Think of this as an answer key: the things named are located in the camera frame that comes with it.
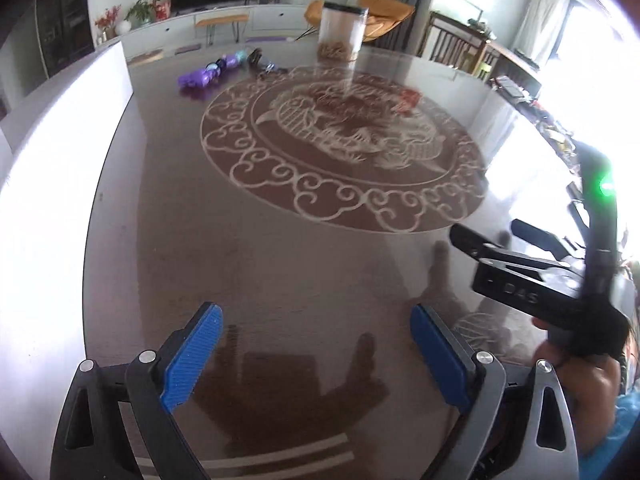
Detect dark glass display cabinet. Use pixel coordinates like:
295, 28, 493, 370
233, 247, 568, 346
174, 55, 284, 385
35, 0, 94, 77

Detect leafy plant with red decor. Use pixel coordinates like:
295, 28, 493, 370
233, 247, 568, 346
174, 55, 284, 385
126, 0, 170, 27

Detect white tv cabinet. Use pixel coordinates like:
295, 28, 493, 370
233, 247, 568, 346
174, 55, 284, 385
99, 3, 308, 61

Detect orange lounge chair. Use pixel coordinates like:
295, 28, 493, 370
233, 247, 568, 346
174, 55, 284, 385
297, 0, 414, 42

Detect person's right hand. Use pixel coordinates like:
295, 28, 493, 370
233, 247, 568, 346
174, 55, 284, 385
533, 340, 620, 455

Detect bronze round hair clip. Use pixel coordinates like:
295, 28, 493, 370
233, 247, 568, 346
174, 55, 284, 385
247, 48, 288, 77

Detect purple toy wand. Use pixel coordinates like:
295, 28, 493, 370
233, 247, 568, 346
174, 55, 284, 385
178, 50, 248, 89

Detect clear jar with black lid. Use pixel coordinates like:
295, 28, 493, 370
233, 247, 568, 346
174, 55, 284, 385
318, 1, 368, 63

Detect wooden dining chair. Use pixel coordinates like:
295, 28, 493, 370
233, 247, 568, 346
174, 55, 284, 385
422, 11, 497, 81

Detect cluttered side table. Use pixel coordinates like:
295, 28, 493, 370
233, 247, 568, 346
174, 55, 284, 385
484, 41, 640, 212

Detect red flowers in vase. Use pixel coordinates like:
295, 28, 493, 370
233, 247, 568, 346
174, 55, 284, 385
94, 4, 122, 44

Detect wooden bench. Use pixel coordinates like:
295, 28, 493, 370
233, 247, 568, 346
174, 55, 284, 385
195, 13, 250, 47

